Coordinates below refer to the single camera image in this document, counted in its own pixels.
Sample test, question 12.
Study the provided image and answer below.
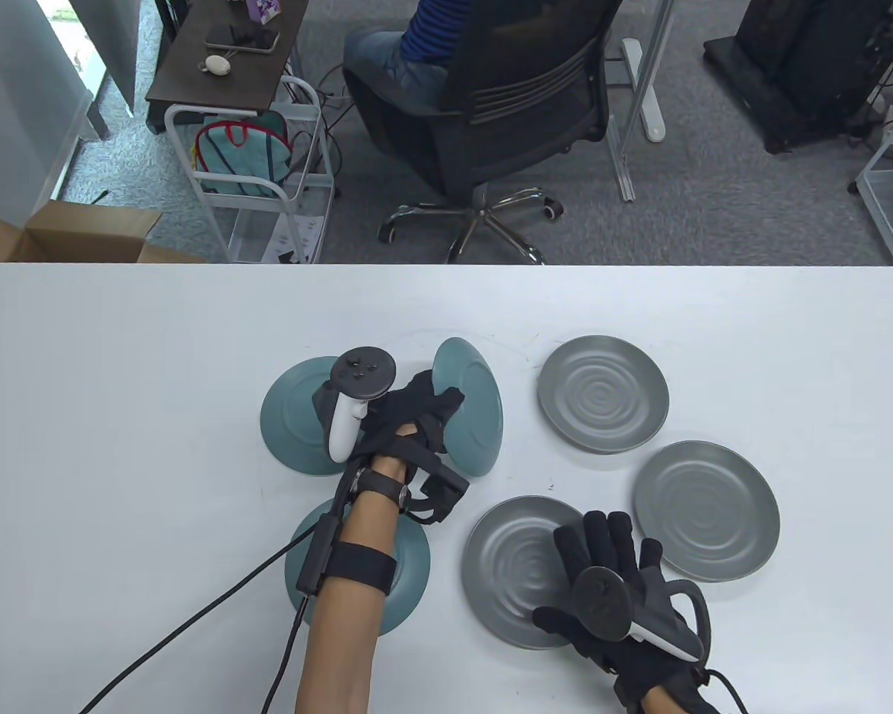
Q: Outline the white printed sheet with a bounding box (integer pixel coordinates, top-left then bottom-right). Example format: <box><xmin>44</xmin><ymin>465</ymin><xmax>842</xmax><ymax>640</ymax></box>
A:
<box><xmin>264</xmin><ymin>216</ymin><xmax>324</xmax><ymax>263</ymax></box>

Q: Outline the black forearm module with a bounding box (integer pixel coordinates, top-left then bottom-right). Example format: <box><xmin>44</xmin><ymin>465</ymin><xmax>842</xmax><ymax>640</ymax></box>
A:
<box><xmin>298</xmin><ymin>517</ymin><xmax>343</xmax><ymax>596</ymax></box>

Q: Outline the grey plate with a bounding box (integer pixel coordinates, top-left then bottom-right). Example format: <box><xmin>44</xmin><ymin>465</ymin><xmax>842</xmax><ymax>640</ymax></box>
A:
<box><xmin>633</xmin><ymin>440</ymin><xmax>781</xmax><ymax>583</ymax></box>
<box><xmin>537</xmin><ymin>335</ymin><xmax>670</xmax><ymax>455</ymax></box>
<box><xmin>461</xmin><ymin>496</ymin><xmax>600</xmax><ymax>651</ymax></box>

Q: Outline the white desk frame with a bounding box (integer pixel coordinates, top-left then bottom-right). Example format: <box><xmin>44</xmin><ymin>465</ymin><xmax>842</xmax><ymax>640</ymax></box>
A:
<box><xmin>606</xmin><ymin>0</ymin><xmax>676</xmax><ymax>203</ymax></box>

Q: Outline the person's left forearm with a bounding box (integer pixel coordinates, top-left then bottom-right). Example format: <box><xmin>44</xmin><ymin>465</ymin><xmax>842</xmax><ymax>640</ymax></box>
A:
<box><xmin>295</xmin><ymin>455</ymin><xmax>410</xmax><ymax>714</ymax></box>

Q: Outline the dark brown side desk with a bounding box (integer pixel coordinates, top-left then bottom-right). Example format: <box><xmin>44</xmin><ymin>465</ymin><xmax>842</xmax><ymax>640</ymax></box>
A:
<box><xmin>145</xmin><ymin>0</ymin><xmax>310</xmax><ymax>135</ymax></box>

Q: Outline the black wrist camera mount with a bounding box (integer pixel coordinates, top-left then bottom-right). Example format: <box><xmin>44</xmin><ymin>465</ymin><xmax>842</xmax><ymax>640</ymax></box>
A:
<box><xmin>403</xmin><ymin>446</ymin><xmax>471</xmax><ymax>526</ymax></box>

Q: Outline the thin black cable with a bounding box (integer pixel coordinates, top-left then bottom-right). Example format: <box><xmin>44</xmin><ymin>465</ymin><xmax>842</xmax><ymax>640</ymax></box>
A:
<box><xmin>262</xmin><ymin>595</ymin><xmax>310</xmax><ymax>714</ymax></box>

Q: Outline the grey partition panel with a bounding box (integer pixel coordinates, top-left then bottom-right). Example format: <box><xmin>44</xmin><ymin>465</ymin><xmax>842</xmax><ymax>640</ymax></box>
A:
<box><xmin>67</xmin><ymin>0</ymin><xmax>144</xmax><ymax>142</ymax></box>

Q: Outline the person's right forearm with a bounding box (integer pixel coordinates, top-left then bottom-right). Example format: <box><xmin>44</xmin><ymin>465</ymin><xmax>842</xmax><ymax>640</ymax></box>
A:
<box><xmin>636</xmin><ymin>684</ymin><xmax>704</xmax><ymax>714</ymax></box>

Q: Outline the black office chair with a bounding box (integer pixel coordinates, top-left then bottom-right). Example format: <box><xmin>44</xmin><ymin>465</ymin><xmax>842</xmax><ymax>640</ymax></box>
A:
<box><xmin>350</xmin><ymin>0</ymin><xmax>624</xmax><ymax>266</ymax></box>

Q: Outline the cardboard box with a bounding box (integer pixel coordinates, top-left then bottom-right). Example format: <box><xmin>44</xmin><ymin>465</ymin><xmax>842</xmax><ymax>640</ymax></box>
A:
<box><xmin>0</xmin><ymin>199</ymin><xmax>209</xmax><ymax>291</ymax></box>

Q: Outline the white rolling cart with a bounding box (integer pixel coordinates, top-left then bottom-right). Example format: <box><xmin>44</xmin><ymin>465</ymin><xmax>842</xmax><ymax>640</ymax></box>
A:
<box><xmin>164</xmin><ymin>74</ymin><xmax>337</xmax><ymax>265</ymax></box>

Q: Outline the person's left hand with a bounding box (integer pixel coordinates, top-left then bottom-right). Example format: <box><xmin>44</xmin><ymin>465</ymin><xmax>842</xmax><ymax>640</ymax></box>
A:
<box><xmin>351</xmin><ymin>370</ymin><xmax>467</xmax><ymax>484</ymax></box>

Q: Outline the teal bag red trim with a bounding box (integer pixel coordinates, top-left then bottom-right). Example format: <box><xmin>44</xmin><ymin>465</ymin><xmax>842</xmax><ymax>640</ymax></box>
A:
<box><xmin>193</xmin><ymin>112</ymin><xmax>292</xmax><ymax>198</ymax></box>

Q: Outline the teal plate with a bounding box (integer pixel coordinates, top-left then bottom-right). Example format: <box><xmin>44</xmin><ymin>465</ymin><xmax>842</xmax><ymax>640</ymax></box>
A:
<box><xmin>285</xmin><ymin>497</ymin><xmax>431</xmax><ymax>635</ymax></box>
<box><xmin>260</xmin><ymin>356</ymin><xmax>377</xmax><ymax>477</ymax></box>
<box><xmin>432</xmin><ymin>337</ymin><xmax>505</xmax><ymax>477</ymax></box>

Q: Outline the person's right hand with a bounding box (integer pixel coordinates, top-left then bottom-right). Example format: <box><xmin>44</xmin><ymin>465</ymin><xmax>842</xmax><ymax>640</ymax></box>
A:
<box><xmin>534</xmin><ymin>510</ymin><xmax>708</xmax><ymax>704</ymax></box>

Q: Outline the black forearm strap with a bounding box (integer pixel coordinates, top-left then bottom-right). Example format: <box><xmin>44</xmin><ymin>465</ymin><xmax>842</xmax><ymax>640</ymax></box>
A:
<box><xmin>326</xmin><ymin>541</ymin><xmax>399</xmax><ymax>596</ymax></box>

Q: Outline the black equipment case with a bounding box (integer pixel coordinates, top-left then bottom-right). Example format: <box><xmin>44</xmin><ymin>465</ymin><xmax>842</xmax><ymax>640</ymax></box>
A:
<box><xmin>703</xmin><ymin>0</ymin><xmax>893</xmax><ymax>155</ymax></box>

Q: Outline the dark smartphone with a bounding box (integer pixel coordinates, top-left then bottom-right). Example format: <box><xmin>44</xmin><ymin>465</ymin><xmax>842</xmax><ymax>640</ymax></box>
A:
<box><xmin>205</xmin><ymin>24</ymin><xmax>280</xmax><ymax>54</ymax></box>

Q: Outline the grey white handheld controller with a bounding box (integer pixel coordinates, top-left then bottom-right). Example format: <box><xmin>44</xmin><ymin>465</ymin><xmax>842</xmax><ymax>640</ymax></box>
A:
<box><xmin>312</xmin><ymin>347</ymin><xmax>397</xmax><ymax>463</ymax></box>
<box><xmin>572</xmin><ymin>567</ymin><xmax>708</xmax><ymax>663</ymax></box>

